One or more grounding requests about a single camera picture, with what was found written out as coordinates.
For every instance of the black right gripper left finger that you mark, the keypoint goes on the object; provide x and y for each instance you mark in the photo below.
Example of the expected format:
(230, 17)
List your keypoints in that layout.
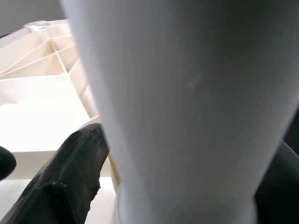
(65, 182)

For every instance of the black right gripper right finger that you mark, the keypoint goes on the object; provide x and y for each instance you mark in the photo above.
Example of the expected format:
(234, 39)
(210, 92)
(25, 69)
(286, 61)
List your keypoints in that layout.
(280, 198)

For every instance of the white plastic table leg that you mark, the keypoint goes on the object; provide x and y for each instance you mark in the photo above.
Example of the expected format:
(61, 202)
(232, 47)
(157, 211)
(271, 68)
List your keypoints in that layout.
(187, 105)

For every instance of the white plastic children table top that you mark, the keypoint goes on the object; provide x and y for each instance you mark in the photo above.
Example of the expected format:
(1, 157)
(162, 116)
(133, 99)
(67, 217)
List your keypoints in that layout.
(35, 116)

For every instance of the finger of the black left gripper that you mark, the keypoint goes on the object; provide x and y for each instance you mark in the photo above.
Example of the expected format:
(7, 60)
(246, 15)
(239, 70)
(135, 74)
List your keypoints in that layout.
(5, 163)

